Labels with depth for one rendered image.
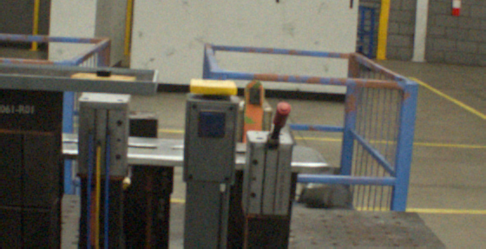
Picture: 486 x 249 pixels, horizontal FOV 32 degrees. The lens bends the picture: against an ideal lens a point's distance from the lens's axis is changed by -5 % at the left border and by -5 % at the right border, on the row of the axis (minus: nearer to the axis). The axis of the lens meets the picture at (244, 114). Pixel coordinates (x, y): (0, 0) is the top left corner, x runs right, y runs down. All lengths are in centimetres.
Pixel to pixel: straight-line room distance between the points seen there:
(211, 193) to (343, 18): 833
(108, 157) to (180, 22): 803
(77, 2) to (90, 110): 807
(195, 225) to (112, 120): 23
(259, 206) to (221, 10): 801
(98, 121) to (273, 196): 29
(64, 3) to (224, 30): 175
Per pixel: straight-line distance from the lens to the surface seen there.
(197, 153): 117
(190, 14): 933
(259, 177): 135
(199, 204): 120
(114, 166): 134
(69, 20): 941
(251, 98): 166
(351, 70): 449
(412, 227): 227
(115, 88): 113
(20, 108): 118
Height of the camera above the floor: 131
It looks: 9 degrees down
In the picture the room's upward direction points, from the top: 4 degrees clockwise
